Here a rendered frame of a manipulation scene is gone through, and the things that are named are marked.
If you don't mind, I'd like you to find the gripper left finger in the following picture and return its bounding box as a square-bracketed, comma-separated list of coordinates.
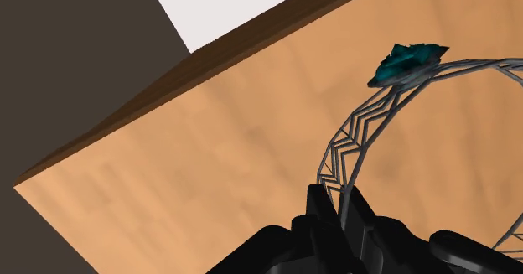
[205, 184, 363, 274]

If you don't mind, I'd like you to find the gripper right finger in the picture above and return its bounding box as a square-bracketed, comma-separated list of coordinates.
[344, 184, 523, 274]

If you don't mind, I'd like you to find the silver wire ring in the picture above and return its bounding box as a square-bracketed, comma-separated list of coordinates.
[316, 43, 523, 262]

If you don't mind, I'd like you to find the wooden table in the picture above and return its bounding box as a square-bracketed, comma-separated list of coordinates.
[13, 0, 523, 274]

